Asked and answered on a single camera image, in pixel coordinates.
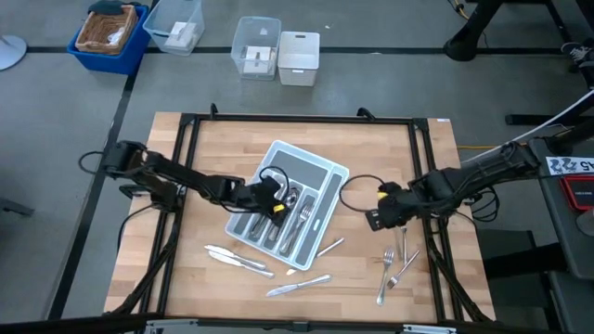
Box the white plastic storage bin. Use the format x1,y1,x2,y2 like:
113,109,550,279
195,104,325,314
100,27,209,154
277,31,321,88

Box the white crumpled paper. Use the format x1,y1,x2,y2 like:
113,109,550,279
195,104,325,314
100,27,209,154
107,26,127,46

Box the white plastic cutlery tray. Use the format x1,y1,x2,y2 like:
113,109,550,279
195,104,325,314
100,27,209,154
224,139,351,272

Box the white printed label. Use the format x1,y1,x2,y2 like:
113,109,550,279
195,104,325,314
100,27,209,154
545,156,594,177

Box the blue plastic bin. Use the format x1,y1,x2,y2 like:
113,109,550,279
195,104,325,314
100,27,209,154
67,4,152,76

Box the brown wicker basket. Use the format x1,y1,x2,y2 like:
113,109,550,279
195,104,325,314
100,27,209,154
74,4,139,57

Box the grey side table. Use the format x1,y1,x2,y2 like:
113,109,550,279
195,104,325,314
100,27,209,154
527,136,594,282

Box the black floor bar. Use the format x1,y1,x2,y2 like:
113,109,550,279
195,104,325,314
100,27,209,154
504,112,594,127

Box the black cable with yellow tag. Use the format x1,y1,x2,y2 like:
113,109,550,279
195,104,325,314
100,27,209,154
258,165,291,212
339,173,388,214

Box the black front crossbar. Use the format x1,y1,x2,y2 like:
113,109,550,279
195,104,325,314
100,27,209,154
0,313,594,334

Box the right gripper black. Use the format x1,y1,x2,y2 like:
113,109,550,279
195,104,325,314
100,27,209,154
366,181,421,232

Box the white cable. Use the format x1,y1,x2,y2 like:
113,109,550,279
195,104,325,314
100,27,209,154
463,88,594,163

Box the silver bracket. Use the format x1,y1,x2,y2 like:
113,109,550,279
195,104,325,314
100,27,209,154
143,318,200,334
401,323,458,334

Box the black stand foot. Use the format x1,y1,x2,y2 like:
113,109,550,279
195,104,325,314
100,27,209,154
0,196,36,218

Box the person's shoe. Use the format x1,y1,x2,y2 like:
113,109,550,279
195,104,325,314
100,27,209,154
560,37,594,73

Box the clear plastic storage bin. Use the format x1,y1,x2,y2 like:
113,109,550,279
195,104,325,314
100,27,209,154
230,16,283,82
142,0,206,58

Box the black stand leg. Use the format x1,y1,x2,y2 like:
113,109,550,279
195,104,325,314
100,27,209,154
443,0,510,63
543,0,594,89

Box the red framed black device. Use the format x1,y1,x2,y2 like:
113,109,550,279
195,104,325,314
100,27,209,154
559,174,594,212

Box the grey round stand base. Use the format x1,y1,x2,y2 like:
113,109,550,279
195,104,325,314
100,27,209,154
0,33,28,71

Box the white cardboard box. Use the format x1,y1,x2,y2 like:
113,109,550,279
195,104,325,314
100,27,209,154
164,20,199,51
242,45,274,75

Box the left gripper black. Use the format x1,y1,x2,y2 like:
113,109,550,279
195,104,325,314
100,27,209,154
240,178,292,229

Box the black cloth bundle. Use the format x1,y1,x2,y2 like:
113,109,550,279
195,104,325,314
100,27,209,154
86,0,125,16

